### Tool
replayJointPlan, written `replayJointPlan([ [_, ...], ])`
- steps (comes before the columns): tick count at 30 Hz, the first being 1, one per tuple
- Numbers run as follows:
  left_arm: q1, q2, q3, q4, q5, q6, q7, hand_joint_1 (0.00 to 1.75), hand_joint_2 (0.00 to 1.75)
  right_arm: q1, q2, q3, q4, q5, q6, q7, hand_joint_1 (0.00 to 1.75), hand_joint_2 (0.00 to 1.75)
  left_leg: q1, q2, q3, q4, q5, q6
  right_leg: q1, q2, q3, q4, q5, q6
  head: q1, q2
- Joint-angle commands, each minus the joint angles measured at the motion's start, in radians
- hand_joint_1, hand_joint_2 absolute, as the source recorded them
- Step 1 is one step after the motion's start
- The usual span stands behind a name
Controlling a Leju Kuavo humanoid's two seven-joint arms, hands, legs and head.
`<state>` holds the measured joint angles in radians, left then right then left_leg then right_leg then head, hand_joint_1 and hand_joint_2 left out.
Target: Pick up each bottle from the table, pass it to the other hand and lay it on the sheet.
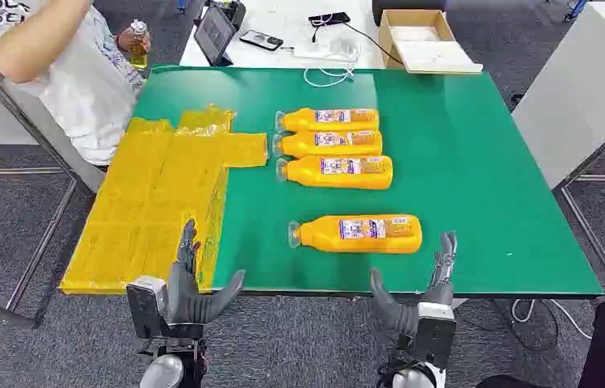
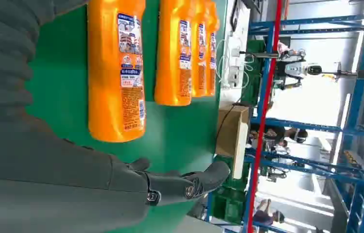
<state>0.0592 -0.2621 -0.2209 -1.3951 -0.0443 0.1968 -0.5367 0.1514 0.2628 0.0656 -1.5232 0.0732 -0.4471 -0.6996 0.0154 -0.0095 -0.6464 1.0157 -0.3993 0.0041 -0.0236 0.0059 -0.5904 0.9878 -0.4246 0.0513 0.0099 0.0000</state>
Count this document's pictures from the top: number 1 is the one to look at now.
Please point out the person's left hand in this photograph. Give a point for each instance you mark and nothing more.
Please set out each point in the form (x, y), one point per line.
(124, 42)

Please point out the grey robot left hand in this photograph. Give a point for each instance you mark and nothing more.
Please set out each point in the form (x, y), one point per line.
(184, 300)

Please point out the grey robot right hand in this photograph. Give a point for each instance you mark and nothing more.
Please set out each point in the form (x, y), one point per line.
(401, 316)

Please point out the small clear drink bottle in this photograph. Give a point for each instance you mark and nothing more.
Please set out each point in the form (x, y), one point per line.
(139, 60)

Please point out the orange drink bottle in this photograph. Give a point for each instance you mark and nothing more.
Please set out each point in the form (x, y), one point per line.
(307, 122)
(307, 174)
(302, 145)
(323, 235)

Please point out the blue object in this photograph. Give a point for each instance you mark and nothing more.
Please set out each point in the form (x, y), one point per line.
(575, 8)
(181, 5)

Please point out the black tablet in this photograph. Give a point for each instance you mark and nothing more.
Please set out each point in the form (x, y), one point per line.
(214, 32)

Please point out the yellow plastic sheet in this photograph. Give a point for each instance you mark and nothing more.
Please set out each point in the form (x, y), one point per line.
(141, 214)

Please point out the black device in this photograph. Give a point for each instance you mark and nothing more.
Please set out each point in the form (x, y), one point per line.
(235, 13)

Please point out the green table mat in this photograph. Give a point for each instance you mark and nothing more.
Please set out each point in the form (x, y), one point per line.
(468, 187)

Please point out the white desk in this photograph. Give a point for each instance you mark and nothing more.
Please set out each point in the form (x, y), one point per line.
(280, 16)

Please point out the white power strip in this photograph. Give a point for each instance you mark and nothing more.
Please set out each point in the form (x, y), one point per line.
(329, 53)

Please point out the brown cardboard box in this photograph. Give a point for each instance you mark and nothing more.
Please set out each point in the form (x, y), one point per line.
(385, 37)

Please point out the white flat sheet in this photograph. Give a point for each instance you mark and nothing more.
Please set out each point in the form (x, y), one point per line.
(436, 56)

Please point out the black case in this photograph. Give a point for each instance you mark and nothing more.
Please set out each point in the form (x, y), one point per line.
(409, 4)

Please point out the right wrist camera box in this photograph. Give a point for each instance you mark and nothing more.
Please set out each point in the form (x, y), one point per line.
(436, 334)

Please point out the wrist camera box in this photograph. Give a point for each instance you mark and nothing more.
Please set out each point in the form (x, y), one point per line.
(144, 305)
(436, 334)

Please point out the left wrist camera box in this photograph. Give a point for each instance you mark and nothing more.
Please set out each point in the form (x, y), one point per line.
(144, 305)

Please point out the smartphone with camera bump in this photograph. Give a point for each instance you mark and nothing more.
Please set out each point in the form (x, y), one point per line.
(261, 40)

